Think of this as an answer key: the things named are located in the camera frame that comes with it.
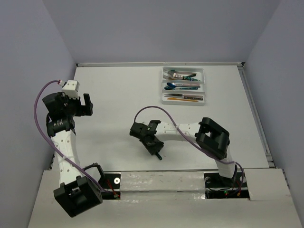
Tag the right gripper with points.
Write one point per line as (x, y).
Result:
(153, 149)

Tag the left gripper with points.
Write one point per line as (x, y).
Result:
(83, 109)

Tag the gold orange knife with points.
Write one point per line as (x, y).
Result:
(182, 99)

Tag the black handled knife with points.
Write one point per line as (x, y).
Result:
(194, 97)

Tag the blue spoon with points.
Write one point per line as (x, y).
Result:
(173, 85)

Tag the fork pink handle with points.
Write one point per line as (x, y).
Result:
(185, 73)

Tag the fork teal patterned handle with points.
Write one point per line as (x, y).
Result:
(182, 76)

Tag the teal handled knife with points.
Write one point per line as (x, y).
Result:
(174, 95)

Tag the spoon teal handle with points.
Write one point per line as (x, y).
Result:
(181, 88)

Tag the spoon pink handle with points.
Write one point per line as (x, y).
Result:
(191, 85)

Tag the silver fork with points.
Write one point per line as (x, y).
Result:
(168, 77)

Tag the fork black patterned handle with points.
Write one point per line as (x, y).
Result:
(190, 79)

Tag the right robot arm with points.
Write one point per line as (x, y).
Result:
(207, 136)

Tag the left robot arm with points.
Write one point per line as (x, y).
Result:
(61, 132)

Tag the white front board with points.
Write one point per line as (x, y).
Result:
(174, 199)

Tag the white cutlery tray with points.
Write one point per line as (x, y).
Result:
(183, 86)

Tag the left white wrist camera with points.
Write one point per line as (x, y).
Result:
(71, 88)

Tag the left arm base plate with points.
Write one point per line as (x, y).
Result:
(108, 188)

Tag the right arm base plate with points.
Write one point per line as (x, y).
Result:
(218, 187)

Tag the metal right rail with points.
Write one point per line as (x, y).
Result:
(256, 118)

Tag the metal rail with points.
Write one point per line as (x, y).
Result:
(256, 118)
(159, 64)

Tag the metal rear rail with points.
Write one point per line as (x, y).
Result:
(159, 64)

